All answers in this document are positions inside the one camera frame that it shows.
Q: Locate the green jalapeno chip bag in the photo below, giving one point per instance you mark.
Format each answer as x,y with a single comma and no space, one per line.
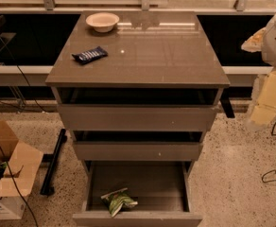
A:
118,200

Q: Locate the bottom grey drawer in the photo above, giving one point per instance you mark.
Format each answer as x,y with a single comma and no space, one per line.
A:
160,188

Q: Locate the middle grey drawer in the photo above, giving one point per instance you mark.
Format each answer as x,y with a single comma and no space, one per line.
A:
138,145

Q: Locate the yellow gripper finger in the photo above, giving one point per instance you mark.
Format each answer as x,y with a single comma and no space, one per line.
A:
262,109
254,42

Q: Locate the white bowl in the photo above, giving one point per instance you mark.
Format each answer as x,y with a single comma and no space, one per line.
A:
102,22

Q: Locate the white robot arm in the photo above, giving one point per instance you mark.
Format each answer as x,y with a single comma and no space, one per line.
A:
268,51

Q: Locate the top grey drawer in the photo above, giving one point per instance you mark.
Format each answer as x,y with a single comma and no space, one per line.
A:
83,109

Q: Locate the grey drawer cabinet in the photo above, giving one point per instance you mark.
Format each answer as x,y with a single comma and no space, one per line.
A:
154,57

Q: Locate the black table leg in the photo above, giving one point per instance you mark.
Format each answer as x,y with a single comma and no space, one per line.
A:
226,104

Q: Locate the open cardboard box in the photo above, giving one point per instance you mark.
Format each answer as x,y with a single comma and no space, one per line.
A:
19,164

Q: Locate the dark blue snack bar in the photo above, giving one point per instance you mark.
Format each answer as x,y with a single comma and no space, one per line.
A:
90,55

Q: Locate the black metal bar stand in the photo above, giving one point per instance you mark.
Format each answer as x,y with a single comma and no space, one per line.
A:
52,159

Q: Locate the grey drawer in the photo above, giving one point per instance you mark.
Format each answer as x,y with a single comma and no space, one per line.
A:
160,188
83,109
138,145

